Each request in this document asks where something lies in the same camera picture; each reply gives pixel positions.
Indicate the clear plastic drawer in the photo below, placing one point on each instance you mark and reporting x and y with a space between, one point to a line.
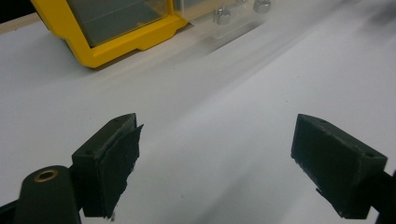
115 18
199 12

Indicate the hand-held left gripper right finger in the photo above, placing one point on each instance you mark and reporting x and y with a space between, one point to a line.
336 168

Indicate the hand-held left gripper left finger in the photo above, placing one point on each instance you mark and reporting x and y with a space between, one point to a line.
102 168

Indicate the yellow storage cabinet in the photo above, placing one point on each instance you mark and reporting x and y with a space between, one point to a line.
118 46

